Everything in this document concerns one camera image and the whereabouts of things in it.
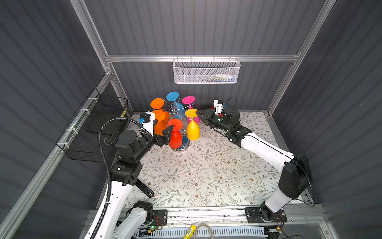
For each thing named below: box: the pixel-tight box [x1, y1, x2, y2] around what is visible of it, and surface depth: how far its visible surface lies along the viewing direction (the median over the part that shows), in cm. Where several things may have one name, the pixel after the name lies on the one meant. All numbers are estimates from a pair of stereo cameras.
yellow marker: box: [183, 224, 197, 239], surface depth 70 cm
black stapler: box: [135, 178, 155, 198], surface depth 84 cm
